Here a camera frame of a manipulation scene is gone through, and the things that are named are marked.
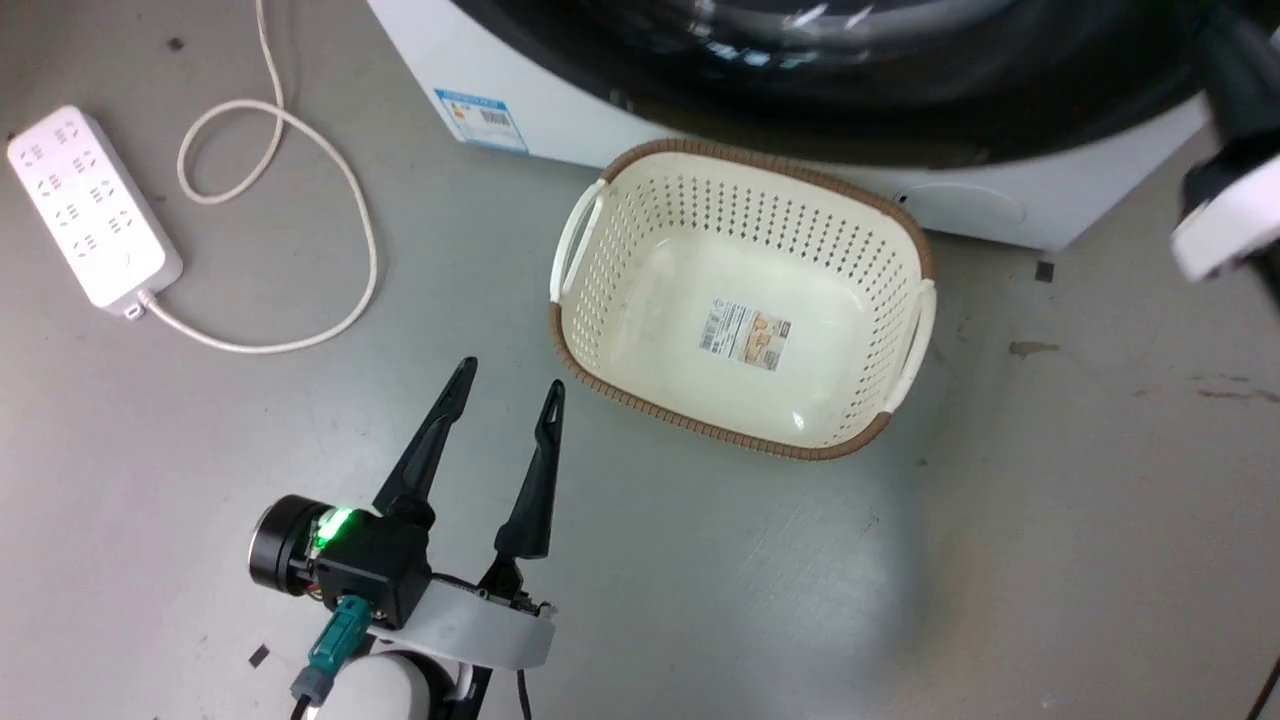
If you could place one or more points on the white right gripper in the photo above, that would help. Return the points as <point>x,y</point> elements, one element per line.
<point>1235,225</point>

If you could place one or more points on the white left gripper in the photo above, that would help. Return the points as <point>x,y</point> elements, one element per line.
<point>480,625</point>

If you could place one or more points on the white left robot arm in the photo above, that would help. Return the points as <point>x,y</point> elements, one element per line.
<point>385,692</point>

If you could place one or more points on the white washing machine body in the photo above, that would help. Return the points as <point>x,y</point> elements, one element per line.
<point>560,110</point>

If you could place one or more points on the dark glass washing machine door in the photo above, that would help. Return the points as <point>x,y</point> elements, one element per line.
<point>800,100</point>

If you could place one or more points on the small black tape piece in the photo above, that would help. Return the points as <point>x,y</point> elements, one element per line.
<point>259,656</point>
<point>1045,270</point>

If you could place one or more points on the printed product label sticker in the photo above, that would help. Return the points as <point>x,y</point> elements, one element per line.
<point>745,334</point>

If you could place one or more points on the round white filter cover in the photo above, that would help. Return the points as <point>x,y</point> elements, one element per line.
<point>960,207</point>

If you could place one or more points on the cream perforated laundry basket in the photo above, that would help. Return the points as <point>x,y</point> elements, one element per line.
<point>740,250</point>

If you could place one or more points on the blue white energy label sticker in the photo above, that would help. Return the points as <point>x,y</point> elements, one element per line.
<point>482,120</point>

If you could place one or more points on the white multi-socket power strip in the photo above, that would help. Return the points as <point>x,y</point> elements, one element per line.
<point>90,205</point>

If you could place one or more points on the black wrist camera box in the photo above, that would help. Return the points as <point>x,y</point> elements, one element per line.
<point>370,565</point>

